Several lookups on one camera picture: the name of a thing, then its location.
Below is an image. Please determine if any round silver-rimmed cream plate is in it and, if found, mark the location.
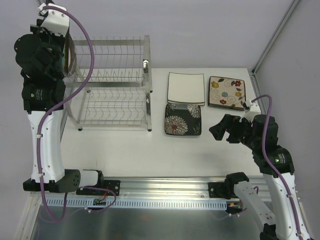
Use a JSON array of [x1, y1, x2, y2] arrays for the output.
[[67, 33, 77, 76]]

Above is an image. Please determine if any dark square teal-centre plate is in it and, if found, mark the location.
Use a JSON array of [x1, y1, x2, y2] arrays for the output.
[[62, 33, 70, 76]]

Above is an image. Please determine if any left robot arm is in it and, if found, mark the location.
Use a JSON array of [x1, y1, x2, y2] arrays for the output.
[[14, 19, 105, 195]]

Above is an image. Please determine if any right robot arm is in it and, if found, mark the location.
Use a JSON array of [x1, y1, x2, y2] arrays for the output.
[[208, 114, 311, 240]]

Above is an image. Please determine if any stainless steel dish rack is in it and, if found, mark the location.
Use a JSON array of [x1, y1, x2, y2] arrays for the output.
[[63, 35, 153, 132]]

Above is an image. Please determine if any cream floral square plate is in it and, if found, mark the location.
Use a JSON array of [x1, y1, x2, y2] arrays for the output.
[[208, 76, 247, 111]]

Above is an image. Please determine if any black chrysanthemum square plate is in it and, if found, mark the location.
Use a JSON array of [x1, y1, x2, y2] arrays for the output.
[[164, 103, 202, 136]]

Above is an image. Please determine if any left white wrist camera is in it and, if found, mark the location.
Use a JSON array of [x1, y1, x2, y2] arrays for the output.
[[37, 3, 70, 37]]

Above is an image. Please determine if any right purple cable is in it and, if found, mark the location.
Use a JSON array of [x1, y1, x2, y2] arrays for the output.
[[209, 94, 305, 240]]

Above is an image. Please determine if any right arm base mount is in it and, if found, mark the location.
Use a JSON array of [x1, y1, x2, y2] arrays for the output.
[[207, 182, 237, 200]]

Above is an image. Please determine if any aluminium frame rail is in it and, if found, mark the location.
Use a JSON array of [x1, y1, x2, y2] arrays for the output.
[[29, 174, 301, 202]]

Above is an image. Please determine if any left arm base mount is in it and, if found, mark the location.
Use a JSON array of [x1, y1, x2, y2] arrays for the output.
[[103, 179, 121, 196]]

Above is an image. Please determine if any white slotted cable duct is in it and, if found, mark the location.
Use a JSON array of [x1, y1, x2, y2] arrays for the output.
[[39, 198, 228, 210]]

